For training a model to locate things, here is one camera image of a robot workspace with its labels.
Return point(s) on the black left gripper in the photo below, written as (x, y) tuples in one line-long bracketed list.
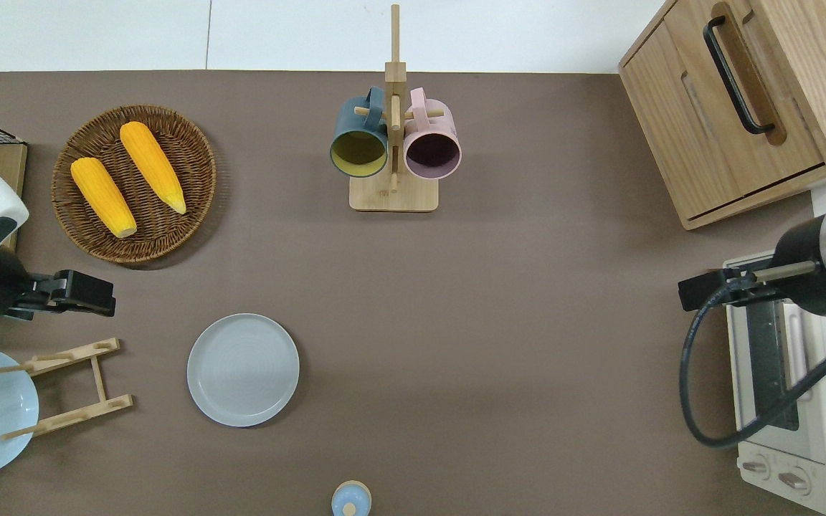
[(44, 294)]

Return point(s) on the wooden mug tree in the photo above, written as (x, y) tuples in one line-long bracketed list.
[(393, 193)]

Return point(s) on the gray round plate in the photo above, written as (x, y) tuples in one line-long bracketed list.
[(242, 370)]

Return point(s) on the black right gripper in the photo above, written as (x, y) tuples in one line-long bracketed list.
[(757, 292)]

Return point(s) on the blue dome with wooden knob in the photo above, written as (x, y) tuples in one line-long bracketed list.
[(350, 500)]

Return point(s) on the round wicker basket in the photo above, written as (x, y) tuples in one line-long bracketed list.
[(162, 229)]

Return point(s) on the wooden dish rack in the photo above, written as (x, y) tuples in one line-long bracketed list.
[(101, 376)]

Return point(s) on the pink mug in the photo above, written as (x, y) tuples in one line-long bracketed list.
[(433, 140)]

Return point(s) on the yellow corn cob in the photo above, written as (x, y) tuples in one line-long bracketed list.
[(103, 197), (153, 166)]

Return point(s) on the white toaster oven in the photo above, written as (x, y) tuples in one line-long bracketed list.
[(779, 459)]

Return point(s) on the teal mug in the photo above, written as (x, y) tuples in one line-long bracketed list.
[(357, 129)]

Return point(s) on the wooden cabinet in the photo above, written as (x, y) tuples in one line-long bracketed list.
[(800, 64)]

